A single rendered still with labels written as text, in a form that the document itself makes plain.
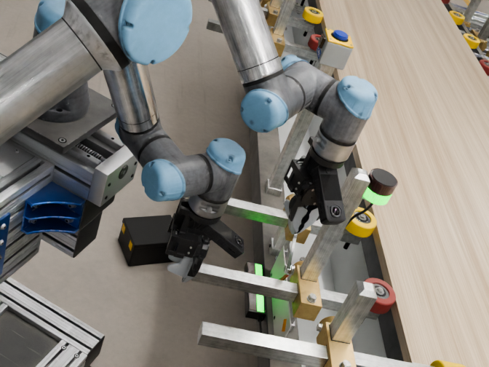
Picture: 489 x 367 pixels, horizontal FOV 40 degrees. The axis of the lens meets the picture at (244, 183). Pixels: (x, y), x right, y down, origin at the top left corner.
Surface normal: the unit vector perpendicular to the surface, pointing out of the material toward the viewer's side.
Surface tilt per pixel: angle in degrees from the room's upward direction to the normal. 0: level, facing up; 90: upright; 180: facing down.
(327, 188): 30
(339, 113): 88
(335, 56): 90
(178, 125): 0
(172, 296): 0
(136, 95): 92
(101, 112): 0
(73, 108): 73
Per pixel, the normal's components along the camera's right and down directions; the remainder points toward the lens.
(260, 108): -0.50, 0.40
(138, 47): 0.66, 0.55
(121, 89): -0.18, 0.79
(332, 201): 0.44, -0.33
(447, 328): 0.30, -0.76
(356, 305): 0.01, 0.62
